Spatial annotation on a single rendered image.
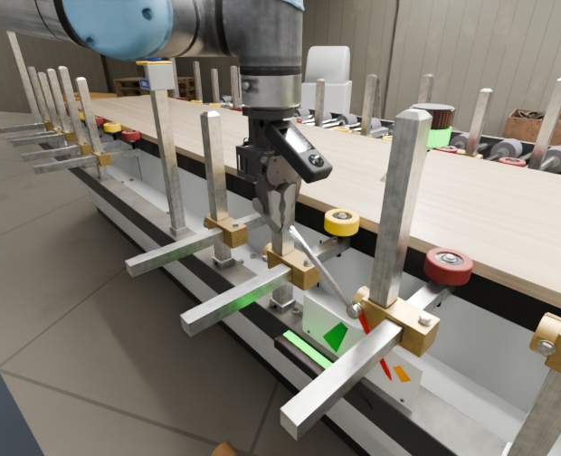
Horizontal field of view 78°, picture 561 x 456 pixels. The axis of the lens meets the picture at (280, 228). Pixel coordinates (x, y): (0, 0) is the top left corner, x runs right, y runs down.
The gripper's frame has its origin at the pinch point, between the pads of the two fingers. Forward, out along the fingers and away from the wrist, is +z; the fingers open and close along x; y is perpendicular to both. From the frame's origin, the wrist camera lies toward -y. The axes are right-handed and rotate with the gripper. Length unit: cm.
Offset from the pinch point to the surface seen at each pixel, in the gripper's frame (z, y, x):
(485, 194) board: 7, -13, -64
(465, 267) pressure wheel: 6.4, -24.2, -22.2
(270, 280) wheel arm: 12.5, 2.5, 0.4
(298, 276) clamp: 13.4, 0.8, -5.6
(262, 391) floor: 97, 35, -23
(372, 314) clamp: 12.0, -16.9, -5.6
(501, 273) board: 7.7, -28.8, -27.2
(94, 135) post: 6, 131, -8
